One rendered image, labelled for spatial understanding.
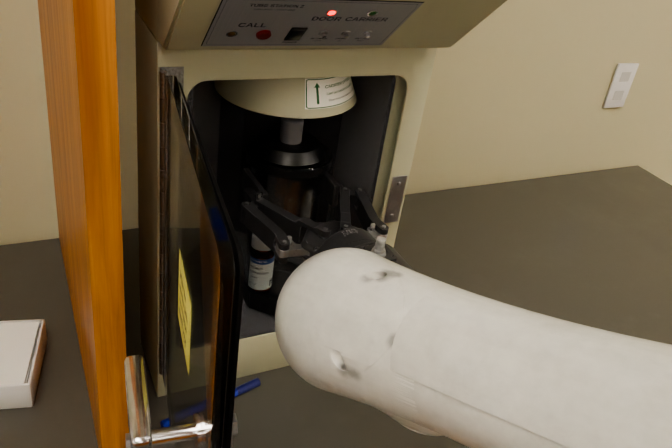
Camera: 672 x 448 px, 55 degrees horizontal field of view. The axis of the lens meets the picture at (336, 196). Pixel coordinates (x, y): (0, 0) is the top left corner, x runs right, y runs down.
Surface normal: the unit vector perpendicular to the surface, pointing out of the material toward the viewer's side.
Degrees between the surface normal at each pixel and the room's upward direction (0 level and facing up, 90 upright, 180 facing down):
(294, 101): 66
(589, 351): 29
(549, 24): 90
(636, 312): 0
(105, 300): 90
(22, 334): 0
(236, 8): 135
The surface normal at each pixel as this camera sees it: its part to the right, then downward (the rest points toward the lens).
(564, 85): 0.43, 0.50
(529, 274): 0.14, -0.86
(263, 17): 0.21, 0.96
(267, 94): -0.12, 0.07
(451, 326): -0.46, -0.67
